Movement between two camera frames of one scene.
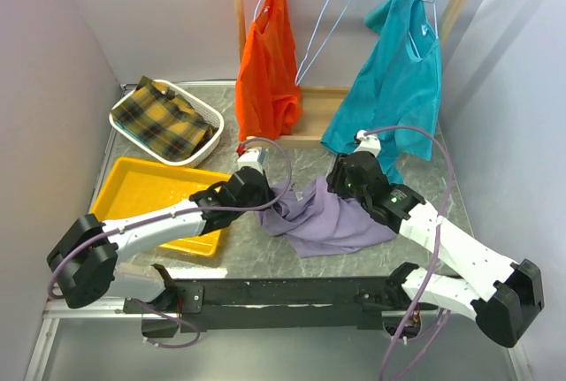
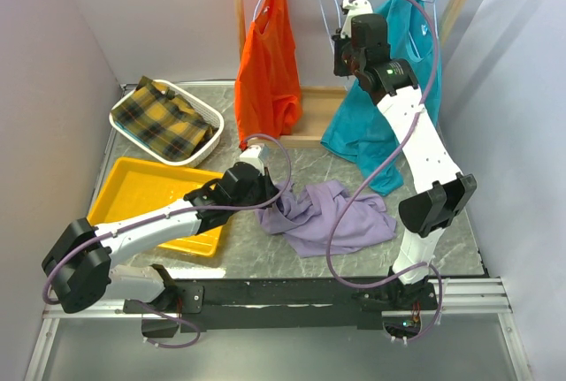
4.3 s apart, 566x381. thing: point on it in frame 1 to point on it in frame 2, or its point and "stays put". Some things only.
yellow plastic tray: x=123 y=187 stays put
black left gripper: x=267 y=194 stays put
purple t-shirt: x=318 y=220 stays put
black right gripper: x=335 y=178 to x=340 y=41
